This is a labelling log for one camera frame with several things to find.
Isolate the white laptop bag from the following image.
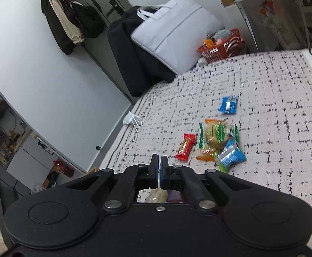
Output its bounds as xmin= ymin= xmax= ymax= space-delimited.
xmin=130 ymin=0 xmax=226 ymax=74

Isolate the black jacket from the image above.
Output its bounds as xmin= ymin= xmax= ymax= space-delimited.
xmin=107 ymin=5 xmax=176 ymax=97

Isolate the orange snack packet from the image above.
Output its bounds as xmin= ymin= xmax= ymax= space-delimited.
xmin=196 ymin=148 xmax=218 ymax=161

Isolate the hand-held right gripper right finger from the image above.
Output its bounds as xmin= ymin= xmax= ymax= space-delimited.
xmin=161 ymin=156 xmax=261 ymax=212

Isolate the green yellow bun packet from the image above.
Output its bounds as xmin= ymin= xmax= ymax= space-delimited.
xmin=198 ymin=119 xmax=241 ymax=153

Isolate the black white patterned blanket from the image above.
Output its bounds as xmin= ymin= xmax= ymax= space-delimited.
xmin=89 ymin=49 xmax=312 ymax=257

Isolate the hanging black garment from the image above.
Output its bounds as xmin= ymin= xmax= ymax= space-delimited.
xmin=40 ymin=0 xmax=77 ymax=55

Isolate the hanging black bag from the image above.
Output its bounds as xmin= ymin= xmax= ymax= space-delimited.
xmin=72 ymin=1 xmax=105 ymax=38

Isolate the red plastic basket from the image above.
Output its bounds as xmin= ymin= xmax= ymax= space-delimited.
xmin=197 ymin=28 xmax=244 ymax=63

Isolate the hanging beige garment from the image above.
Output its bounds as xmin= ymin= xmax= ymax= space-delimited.
xmin=45 ymin=0 xmax=85 ymax=45

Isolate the cream snack packet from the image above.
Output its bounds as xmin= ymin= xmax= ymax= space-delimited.
xmin=142 ymin=189 xmax=167 ymax=202

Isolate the purple snack packet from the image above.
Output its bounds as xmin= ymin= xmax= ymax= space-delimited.
xmin=167 ymin=190 xmax=183 ymax=202

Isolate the blue grid snack packet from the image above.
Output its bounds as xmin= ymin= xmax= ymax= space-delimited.
xmin=215 ymin=140 xmax=247 ymax=173

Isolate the clear bag orange print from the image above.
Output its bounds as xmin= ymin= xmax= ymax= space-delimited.
xmin=259 ymin=0 xmax=310 ymax=50

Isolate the black door handle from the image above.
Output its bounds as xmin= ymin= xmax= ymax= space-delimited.
xmin=108 ymin=0 xmax=124 ymax=16

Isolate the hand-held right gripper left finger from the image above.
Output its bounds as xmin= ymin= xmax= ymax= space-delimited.
xmin=61 ymin=154 xmax=161 ymax=212

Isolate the orange floor mat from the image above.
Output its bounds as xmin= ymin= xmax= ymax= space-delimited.
xmin=85 ymin=166 xmax=103 ymax=176

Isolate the white cabinet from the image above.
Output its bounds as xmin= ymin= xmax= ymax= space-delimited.
xmin=6 ymin=128 xmax=84 ymax=190

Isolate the brown oil bottle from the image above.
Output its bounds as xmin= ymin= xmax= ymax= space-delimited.
xmin=53 ymin=159 xmax=75 ymax=178

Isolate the red snack bar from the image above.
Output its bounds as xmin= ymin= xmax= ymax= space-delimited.
xmin=175 ymin=133 xmax=197 ymax=161

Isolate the white face mask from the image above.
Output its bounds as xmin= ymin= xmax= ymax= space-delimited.
xmin=122 ymin=111 xmax=146 ymax=132

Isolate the grey plush toy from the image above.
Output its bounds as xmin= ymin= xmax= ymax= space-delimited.
xmin=213 ymin=29 xmax=233 ymax=42

